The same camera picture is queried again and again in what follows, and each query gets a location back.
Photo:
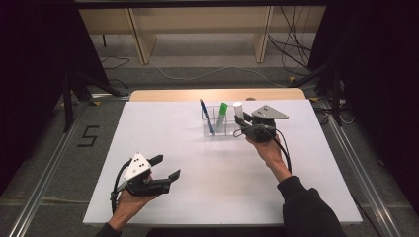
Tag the clear plastic pen holder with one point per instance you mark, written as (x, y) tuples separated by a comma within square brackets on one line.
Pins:
[(230, 130)]

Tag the person's left hand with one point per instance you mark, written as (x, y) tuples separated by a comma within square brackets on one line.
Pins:
[(128, 202)]

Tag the black curtain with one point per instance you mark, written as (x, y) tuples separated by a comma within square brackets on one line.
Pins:
[(378, 65), (33, 65)]

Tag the black overhead frame bar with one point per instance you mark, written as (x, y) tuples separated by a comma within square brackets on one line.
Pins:
[(197, 3)]

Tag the white glue stick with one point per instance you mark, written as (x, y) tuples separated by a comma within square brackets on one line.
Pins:
[(238, 108)]

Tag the white table board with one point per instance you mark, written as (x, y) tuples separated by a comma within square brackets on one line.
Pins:
[(230, 197)]

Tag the yellow tape piece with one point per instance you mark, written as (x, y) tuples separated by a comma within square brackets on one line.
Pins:
[(292, 79)]

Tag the green highlighter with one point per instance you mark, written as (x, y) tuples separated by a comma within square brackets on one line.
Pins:
[(223, 108)]

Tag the person's right hand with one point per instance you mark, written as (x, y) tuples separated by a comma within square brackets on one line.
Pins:
[(268, 153)]

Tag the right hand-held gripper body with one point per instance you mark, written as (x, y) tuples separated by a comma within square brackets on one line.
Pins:
[(260, 131)]

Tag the small brown disc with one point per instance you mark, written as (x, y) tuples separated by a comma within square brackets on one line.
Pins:
[(250, 99)]

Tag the blue ballpoint pen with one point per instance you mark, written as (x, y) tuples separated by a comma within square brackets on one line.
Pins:
[(206, 115)]

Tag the thin black metal leg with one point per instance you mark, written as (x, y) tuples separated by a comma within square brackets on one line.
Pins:
[(104, 40)]

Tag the light wooden desk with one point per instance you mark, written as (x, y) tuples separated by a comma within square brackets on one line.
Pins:
[(197, 19)]

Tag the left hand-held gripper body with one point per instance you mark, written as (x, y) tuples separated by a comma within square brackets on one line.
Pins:
[(138, 168)]

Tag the short aluminium floor rail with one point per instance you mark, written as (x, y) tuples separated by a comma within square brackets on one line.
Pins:
[(108, 96)]

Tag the long aluminium floor rail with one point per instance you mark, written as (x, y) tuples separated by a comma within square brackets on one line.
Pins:
[(369, 187), (42, 184)]

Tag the black metal stand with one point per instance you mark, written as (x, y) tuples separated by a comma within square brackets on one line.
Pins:
[(336, 98), (67, 105)]

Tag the wooden table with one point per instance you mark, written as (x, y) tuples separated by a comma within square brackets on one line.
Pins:
[(164, 95)]

